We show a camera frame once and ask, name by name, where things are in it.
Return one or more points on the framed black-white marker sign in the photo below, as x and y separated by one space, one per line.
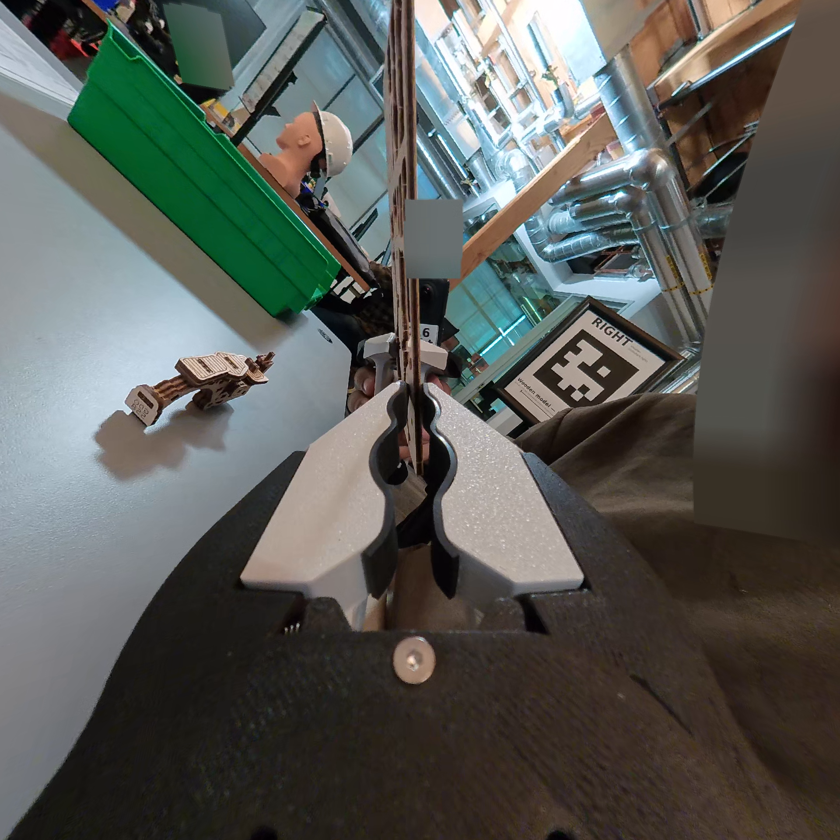
590 367

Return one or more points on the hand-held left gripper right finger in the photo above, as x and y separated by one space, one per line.
505 518

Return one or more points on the green plastic bin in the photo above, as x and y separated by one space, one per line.
197 184

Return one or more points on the white hard hat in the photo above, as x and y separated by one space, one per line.
334 138

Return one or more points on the silver ventilation ducts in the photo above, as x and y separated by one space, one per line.
649 190

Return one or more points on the black garment with white print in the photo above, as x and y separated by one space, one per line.
341 243

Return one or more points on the wooden ceiling beam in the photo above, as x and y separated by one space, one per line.
538 190

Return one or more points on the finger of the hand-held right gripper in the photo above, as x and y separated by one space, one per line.
434 361
384 354

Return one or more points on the thin black-framed screen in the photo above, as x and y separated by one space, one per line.
282 65

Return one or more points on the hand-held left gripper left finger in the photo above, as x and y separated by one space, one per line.
328 499

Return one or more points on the mannequin head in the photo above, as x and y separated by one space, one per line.
295 148

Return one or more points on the person's right hand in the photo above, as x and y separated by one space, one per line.
359 394

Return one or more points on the laser-cut wooden puzzle sheet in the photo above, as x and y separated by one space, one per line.
401 131

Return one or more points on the black monitor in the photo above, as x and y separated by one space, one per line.
249 26

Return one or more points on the small assembled wooden model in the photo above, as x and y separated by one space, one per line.
210 371

